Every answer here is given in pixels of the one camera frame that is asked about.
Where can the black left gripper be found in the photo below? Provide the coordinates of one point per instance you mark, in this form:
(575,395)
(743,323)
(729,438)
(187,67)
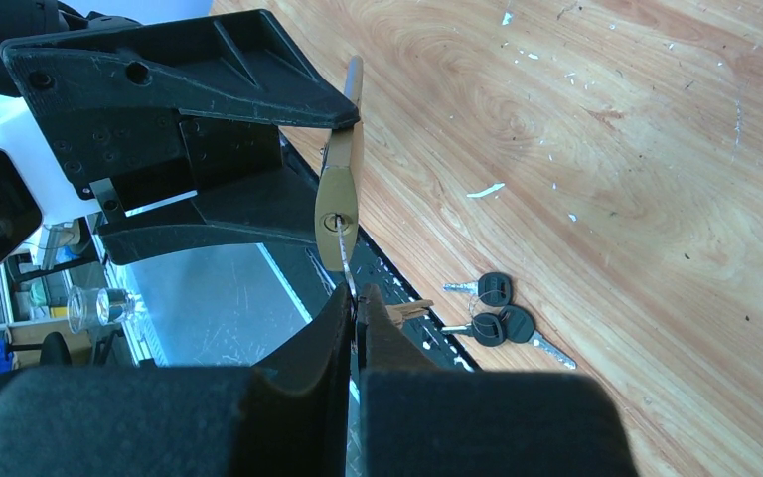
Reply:
(191,105)

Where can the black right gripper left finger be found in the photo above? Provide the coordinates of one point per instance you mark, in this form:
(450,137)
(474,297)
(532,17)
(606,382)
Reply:
(285,416)

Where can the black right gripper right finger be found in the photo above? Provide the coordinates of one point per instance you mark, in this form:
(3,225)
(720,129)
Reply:
(418,419)

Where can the brass padlock steel shackle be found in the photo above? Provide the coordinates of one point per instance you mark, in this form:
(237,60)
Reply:
(339,193)

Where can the small brass key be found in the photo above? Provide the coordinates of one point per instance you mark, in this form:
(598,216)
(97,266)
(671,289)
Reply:
(398,314)

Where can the black-headed key bunch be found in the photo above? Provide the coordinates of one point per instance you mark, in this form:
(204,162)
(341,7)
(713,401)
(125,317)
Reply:
(503,321)

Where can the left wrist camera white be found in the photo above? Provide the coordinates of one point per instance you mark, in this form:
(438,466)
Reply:
(39,206)

